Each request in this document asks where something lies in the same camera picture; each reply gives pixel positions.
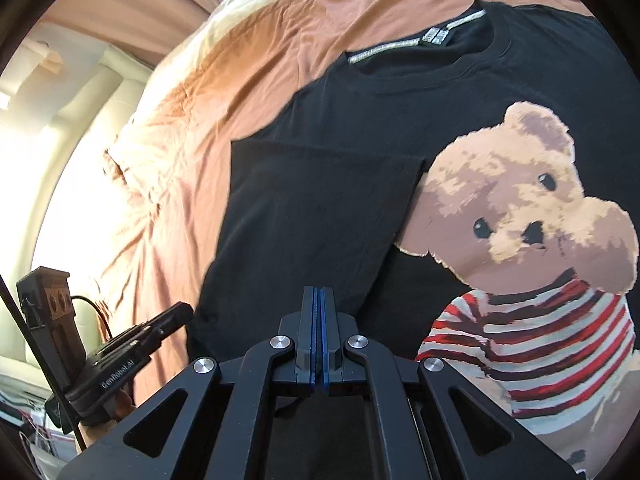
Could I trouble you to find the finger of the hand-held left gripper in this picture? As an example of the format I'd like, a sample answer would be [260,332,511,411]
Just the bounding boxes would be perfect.
[131,302,194,356]

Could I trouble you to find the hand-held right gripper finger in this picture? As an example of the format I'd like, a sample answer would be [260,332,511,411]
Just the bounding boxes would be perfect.
[57,286,321,480]
[320,286,586,480]

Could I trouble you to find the black bear print t-shirt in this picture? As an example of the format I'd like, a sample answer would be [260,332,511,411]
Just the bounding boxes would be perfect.
[187,2,640,480]

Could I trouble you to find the person's left hand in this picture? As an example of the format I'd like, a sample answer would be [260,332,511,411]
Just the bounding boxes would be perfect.
[82,389,136,443]

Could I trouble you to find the orange bed sheet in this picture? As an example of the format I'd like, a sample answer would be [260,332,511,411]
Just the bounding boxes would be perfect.
[92,0,601,411]

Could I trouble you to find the white furniture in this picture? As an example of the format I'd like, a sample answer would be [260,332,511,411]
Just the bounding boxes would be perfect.
[0,35,151,366]

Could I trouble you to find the peach curtain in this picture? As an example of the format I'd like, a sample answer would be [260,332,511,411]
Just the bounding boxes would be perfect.
[40,0,241,66]

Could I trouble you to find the cream blanket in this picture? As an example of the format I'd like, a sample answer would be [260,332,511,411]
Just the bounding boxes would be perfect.
[107,0,381,161]

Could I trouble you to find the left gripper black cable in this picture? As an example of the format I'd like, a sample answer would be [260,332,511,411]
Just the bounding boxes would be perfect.
[70,296,113,346]

